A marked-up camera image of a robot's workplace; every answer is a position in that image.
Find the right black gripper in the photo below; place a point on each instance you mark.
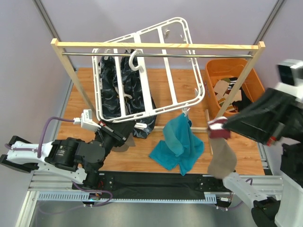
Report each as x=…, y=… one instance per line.
x=276, y=130

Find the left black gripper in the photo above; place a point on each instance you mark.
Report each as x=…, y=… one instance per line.
x=113, y=132

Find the white hanger clip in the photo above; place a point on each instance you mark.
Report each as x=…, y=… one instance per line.
x=140, y=125

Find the beige maroon-cuffed sock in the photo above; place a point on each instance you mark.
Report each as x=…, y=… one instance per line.
x=128, y=143
x=224, y=159

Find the white plastic clip hanger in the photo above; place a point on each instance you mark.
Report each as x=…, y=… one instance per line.
x=137, y=64

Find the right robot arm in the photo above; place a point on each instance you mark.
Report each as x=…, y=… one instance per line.
x=274, y=201

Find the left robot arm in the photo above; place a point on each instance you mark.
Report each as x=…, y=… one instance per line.
x=72, y=158

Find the dark patterned shorts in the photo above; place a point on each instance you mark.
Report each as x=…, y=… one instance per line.
x=133, y=95

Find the teal towel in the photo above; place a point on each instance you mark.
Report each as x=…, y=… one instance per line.
x=180, y=147

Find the orange laundry basket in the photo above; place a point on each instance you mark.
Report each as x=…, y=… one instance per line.
x=220, y=77

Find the wooden clothes rack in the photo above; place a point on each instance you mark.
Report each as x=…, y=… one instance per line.
x=184, y=80

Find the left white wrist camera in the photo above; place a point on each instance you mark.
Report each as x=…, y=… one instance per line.
x=86, y=121

